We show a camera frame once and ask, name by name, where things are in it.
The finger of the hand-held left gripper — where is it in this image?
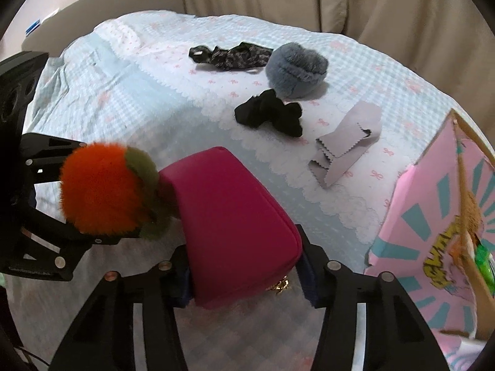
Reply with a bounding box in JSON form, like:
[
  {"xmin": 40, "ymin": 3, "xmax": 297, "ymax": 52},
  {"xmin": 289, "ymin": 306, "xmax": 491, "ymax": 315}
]
[
  {"xmin": 7, "ymin": 206, "xmax": 125, "ymax": 283},
  {"xmin": 21, "ymin": 133, "xmax": 88, "ymax": 203}
]

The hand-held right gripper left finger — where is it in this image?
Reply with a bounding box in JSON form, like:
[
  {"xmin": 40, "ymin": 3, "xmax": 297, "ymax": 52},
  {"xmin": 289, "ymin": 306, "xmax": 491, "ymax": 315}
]
[{"xmin": 49, "ymin": 244, "xmax": 195, "ymax": 371}]

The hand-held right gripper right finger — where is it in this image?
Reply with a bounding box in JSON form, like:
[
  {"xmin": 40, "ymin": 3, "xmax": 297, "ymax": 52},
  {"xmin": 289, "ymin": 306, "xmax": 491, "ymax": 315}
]
[{"xmin": 295, "ymin": 225, "xmax": 451, "ymax": 371}]

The orange fluffy plush ball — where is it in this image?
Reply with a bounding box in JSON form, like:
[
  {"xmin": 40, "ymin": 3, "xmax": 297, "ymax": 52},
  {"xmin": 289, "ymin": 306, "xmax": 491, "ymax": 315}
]
[{"xmin": 59, "ymin": 143, "xmax": 173, "ymax": 241}]

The magenta zip pouch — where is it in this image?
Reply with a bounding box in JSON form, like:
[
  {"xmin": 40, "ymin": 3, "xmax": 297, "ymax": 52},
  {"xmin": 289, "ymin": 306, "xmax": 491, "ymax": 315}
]
[{"xmin": 158, "ymin": 147, "xmax": 303, "ymax": 310}]

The pink printed cardboard box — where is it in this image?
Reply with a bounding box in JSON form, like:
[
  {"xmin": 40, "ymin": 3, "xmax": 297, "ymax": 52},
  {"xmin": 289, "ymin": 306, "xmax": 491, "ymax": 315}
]
[{"xmin": 364, "ymin": 108, "xmax": 495, "ymax": 371}]

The light blue gingham bedsheet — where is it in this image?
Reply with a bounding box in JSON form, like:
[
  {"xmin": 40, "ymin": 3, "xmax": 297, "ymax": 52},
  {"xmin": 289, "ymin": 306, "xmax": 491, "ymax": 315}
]
[{"xmin": 0, "ymin": 10, "xmax": 478, "ymax": 371}]

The grey lens cloth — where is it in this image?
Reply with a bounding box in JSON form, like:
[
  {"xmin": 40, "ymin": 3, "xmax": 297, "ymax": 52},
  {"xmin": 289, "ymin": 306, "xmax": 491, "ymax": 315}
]
[{"xmin": 308, "ymin": 100, "xmax": 383, "ymax": 190}]

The black sock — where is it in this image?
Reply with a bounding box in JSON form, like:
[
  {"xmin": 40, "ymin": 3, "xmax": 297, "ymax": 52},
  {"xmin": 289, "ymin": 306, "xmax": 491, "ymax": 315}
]
[{"xmin": 234, "ymin": 89, "xmax": 304, "ymax": 138}]

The green plastic item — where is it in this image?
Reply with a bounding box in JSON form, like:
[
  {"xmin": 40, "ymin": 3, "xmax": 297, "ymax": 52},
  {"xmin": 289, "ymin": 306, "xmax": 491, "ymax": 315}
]
[{"xmin": 475, "ymin": 240, "xmax": 495, "ymax": 294}]

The black patterned headband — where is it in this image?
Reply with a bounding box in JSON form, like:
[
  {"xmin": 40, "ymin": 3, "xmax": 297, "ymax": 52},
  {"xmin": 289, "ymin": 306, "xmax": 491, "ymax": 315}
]
[{"xmin": 189, "ymin": 42, "xmax": 275, "ymax": 73}]

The beige curtain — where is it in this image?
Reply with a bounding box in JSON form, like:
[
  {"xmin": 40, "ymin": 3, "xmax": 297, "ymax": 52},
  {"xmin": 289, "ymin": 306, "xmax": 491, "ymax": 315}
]
[{"xmin": 176, "ymin": 0, "xmax": 495, "ymax": 99}]

